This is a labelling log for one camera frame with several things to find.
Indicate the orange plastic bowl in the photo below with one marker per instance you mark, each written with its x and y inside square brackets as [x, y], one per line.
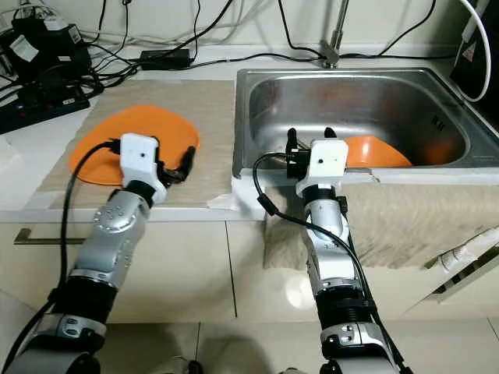
[378, 152]

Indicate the orange plastic plate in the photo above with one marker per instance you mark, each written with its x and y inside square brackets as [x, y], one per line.
[101, 132]

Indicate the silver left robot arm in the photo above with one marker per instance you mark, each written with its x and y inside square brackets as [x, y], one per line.
[109, 241]

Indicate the cream kitchen cabinet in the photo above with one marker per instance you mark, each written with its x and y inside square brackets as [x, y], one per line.
[203, 265]

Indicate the stainless steel sink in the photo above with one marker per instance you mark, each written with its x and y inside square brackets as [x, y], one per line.
[359, 101]

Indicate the beige ribbed counter mat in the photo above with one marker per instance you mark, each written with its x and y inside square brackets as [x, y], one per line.
[214, 117]

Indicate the white paper sheet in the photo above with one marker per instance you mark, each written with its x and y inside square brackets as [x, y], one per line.
[234, 199]

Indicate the chrome faucet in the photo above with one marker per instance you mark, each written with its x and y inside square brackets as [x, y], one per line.
[331, 54]

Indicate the black power adapter brick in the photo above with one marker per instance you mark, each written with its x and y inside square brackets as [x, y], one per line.
[165, 59]

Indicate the beige fluffy towel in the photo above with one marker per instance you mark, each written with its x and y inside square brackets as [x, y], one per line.
[413, 226]

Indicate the black power strip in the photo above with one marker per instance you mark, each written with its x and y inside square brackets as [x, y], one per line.
[39, 109]

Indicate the black appliance with warning label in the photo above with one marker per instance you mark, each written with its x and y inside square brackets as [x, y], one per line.
[468, 78]

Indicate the black charger device with labels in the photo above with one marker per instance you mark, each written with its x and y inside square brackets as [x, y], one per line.
[39, 47]

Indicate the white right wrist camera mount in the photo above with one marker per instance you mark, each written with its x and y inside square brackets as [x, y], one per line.
[327, 164]

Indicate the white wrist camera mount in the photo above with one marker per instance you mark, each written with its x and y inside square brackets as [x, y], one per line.
[327, 164]
[140, 160]

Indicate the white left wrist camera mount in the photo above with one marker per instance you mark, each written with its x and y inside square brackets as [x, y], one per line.
[140, 160]

